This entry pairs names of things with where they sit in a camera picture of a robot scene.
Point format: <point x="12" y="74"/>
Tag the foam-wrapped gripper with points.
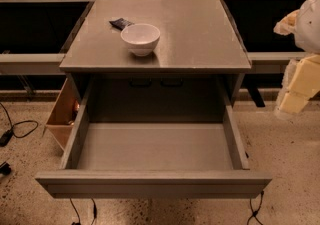
<point x="308" y="25"/>

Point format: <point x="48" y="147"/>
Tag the grey top drawer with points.
<point x="154" y="139"/>

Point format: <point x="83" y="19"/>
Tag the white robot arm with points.
<point x="307" y="36"/>

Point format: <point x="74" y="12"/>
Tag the grey drawer cabinet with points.
<point x="195" y="70"/>

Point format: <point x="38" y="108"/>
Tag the white ceramic bowl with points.
<point x="140" y="39"/>

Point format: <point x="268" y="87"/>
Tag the dark blue snack packet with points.
<point x="121" y="23"/>

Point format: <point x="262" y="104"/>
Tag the brown cardboard box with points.
<point x="63" y="114"/>

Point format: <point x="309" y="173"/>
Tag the black object left edge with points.
<point x="5" y="168"/>

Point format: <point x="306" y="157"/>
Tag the grey metal rail right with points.
<point x="272" y="62"/>

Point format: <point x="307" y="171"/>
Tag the grey metal rail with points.
<point x="272" y="62"/>
<point x="30" y="64"/>

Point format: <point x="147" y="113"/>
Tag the grey metal rail left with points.
<point x="30" y="64"/>

